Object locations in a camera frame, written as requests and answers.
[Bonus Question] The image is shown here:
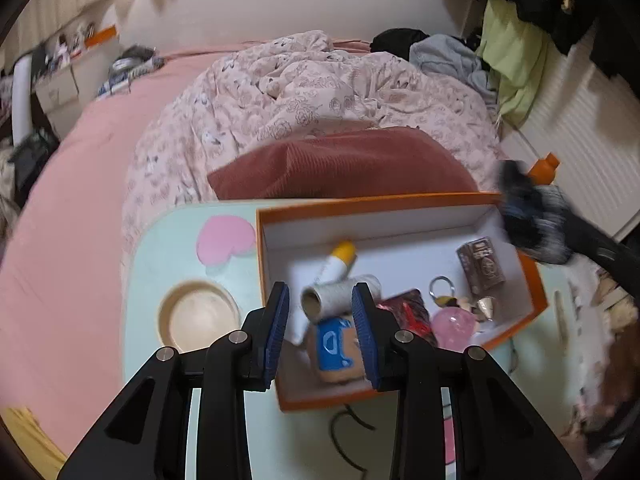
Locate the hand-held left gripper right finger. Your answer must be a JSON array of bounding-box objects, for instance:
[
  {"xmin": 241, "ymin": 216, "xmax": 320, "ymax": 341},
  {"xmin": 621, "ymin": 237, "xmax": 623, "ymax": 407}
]
[{"xmin": 351, "ymin": 282, "xmax": 583, "ymax": 480}]

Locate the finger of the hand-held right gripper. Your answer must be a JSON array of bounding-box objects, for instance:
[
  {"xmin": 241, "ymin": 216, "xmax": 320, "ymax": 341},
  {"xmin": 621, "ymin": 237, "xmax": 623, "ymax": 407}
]
[{"xmin": 565, "ymin": 212, "xmax": 640, "ymax": 293}]

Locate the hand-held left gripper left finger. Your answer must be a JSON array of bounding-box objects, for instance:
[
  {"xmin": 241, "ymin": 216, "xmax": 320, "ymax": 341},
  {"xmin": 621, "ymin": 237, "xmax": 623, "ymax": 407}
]
[{"xmin": 56, "ymin": 281, "xmax": 291, "ymax": 480}]

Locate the brown plush toy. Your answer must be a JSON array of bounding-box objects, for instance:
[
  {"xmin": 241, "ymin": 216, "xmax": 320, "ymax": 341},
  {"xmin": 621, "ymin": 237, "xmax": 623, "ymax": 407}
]
[{"xmin": 306, "ymin": 314, "xmax": 366, "ymax": 385}]

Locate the red black packet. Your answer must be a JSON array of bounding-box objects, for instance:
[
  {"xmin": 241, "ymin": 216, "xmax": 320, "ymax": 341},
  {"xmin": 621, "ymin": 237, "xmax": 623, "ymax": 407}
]
[{"xmin": 377, "ymin": 288, "xmax": 433, "ymax": 341}]

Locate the white tape roll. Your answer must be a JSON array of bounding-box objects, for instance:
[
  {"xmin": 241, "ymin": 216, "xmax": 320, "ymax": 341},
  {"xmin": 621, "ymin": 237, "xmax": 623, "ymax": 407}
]
[{"xmin": 300, "ymin": 275, "xmax": 382, "ymax": 323}]

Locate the white tube with yellow cap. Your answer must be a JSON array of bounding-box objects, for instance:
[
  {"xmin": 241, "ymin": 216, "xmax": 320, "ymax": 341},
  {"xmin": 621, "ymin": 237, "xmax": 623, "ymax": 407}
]
[{"xmin": 315, "ymin": 241, "xmax": 357, "ymax": 286}]

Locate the orange cardboard box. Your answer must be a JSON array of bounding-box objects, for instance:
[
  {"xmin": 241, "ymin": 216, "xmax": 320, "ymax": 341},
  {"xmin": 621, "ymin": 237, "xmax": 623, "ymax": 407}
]
[{"xmin": 256, "ymin": 191, "xmax": 550, "ymax": 413}]

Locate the black lace-trimmed bag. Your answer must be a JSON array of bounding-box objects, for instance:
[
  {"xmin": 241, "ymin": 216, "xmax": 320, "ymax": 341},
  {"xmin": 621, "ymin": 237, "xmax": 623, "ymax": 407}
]
[{"xmin": 500, "ymin": 160, "xmax": 576, "ymax": 265}]

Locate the pink heart crystal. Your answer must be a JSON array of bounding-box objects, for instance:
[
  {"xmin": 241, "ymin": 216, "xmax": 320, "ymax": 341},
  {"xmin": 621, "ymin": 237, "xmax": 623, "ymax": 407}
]
[{"xmin": 431, "ymin": 308, "xmax": 476, "ymax": 351}]

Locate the toy figure keychain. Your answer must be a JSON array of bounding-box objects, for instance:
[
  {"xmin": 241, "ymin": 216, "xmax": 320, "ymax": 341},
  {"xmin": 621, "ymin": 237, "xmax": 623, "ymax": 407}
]
[{"xmin": 429, "ymin": 276, "xmax": 481, "ymax": 321}]

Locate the brown small carton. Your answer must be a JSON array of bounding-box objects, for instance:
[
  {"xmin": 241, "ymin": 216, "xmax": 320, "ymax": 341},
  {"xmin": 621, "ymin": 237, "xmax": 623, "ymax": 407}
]
[{"xmin": 456, "ymin": 237, "xmax": 507, "ymax": 295}]

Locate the beige plush toy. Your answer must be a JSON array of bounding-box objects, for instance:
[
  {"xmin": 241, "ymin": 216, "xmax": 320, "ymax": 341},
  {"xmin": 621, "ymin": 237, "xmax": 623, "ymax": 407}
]
[{"xmin": 595, "ymin": 270, "xmax": 640, "ymax": 331}]

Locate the orange bottle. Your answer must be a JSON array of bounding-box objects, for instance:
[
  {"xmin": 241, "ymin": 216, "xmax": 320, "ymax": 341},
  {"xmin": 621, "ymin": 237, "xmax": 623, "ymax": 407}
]
[{"xmin": 527, "ymin": 152, "xmax": 561, "ymax": 186}]

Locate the white slatted panel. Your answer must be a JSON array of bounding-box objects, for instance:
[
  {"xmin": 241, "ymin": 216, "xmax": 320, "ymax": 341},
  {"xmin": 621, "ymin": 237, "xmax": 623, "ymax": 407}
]
[{"xmin": 500, "ymin": 25, "xmax": 640, "ymax": 241}]

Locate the mint green lap table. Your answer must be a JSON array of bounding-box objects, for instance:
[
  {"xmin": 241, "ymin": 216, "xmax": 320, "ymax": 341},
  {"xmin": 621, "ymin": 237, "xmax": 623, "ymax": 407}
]
[{"xmin": 122, "ymin": 200, "xmax": 586, "ymax": 480}]

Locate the light green cloth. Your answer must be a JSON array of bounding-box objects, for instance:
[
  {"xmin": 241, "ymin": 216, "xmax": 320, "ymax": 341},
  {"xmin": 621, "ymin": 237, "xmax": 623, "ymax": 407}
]
[{"xmin": 475, "ymin": 0, "xmax": 556, "ymax": 128}]

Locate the pink bed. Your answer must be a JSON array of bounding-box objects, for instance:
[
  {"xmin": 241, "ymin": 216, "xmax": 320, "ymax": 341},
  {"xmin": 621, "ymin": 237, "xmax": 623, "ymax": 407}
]
[{"xmin": 0, "ymin": 40, "xmax": 371, "ymax": 456}]

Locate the pink floral blanket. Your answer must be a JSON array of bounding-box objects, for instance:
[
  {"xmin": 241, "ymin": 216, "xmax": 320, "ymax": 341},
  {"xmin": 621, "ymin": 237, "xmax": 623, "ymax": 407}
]
[{"xmin": 122, "ymin": 30, "xmax": 501, "ymax": 246}]

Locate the grey clothing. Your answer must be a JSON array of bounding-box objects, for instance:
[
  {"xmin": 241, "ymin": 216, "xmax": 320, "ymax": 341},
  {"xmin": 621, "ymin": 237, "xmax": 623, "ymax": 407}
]
[{"xmin": 410, "ymin": 34, "xmax": 498, "ymax": 106}]

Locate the yellow cloth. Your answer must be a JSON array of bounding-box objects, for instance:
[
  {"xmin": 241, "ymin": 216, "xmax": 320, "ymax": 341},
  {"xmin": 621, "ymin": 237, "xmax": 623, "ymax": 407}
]
[{"xmin": 0, "ymin": 407, "xmax": 66, "ymax": 480}]

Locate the black clothing on bed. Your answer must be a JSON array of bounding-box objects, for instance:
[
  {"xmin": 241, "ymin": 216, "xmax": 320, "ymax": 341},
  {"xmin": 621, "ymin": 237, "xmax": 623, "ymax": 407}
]
[{"xmin": 370, "ymin": 27, "xmax": 431, "ymax": 56}]

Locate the small orange box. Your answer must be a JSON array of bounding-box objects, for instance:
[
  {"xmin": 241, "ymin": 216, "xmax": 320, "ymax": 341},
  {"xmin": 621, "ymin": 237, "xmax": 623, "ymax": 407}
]
[{"xmin": 84, "ymin": 25, "xmax": 118, "ymax": 48}]

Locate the dark red corduroy pillow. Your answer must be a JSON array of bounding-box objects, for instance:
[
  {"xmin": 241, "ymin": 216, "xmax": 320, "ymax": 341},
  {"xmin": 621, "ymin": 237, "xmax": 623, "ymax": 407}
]
[{"xmin": 206, "ymin": 127, "xmax": 481, "ymax": 202}]

